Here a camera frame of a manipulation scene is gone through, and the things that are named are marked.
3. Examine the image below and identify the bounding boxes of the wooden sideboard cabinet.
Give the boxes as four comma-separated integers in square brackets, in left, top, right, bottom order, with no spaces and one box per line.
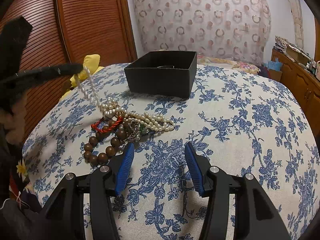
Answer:
[271,49,320,135]

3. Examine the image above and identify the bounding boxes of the red cord bracelet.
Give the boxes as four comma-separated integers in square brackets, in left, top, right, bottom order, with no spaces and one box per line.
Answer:
[90,116,124,132]

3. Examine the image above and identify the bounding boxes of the brown wooden bead bracelet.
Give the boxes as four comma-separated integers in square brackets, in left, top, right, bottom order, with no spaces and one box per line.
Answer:
[83,119,131,166]

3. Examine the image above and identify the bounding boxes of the cardboard box on sideboard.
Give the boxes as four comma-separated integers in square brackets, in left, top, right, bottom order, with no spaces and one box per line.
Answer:
[286,44,310,66]

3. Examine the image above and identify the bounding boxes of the blue plastic bag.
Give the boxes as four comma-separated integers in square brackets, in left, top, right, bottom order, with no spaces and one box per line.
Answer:
[266,57,283,72]

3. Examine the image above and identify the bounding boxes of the blue floral tablecloth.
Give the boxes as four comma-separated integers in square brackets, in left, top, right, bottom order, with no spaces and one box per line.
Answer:
[22,63,320,240]

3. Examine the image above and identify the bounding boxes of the brown louvered wardrobe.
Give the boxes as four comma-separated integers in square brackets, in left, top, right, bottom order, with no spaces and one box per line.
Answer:
[0,0,138,140]

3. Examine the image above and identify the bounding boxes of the pink circle-pattern curtain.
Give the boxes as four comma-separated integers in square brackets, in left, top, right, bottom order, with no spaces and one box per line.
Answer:
[132,0,271,64]

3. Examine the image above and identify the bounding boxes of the floral bed quilt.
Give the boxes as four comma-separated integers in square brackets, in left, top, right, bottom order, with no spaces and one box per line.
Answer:
[197,55,260,75]

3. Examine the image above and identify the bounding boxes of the black cardboard box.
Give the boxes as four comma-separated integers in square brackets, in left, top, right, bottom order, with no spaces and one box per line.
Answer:
[124,50,197,99]

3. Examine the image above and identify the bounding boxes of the yellow plush toy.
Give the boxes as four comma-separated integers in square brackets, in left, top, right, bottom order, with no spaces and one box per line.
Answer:
[59,54,103,101]

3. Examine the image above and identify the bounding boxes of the white pearl necklace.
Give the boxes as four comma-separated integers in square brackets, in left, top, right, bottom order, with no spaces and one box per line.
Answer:
[74,65,175,132]

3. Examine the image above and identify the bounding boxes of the wrapped air conditioner pipe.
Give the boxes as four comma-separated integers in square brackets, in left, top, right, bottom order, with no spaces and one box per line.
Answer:
[289,0,304,49]

